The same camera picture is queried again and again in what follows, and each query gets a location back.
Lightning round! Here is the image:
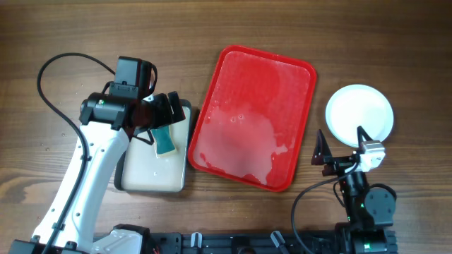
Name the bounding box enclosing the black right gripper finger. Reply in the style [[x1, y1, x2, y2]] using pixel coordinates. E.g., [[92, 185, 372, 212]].
[[311, 129, 333, 165], [357, 126, 373, 152]]

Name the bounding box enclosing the white plate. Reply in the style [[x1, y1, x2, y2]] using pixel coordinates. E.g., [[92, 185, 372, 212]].
[[325, 84, 394, 147]]

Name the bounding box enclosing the green yellow sponge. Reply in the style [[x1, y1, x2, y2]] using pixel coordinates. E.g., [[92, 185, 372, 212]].
[[151, 126, 177, 158]]

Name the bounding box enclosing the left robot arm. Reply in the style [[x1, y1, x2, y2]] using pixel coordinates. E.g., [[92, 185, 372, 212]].
[[9, 92, 190, 253]]

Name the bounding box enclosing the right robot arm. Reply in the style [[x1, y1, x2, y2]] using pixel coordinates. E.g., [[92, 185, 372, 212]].
[[311, 126, 398, 254]]

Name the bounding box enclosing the black water tray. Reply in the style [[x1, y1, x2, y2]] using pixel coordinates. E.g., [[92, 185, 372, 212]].
[[114, 99, 192, 193]]

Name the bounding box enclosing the red plastic tray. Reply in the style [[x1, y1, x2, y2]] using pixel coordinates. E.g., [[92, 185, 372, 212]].
[[188, 45, 317, 192]]

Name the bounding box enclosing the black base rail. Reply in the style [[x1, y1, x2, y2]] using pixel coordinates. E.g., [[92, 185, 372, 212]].
[[93, 223, 398, 254]]

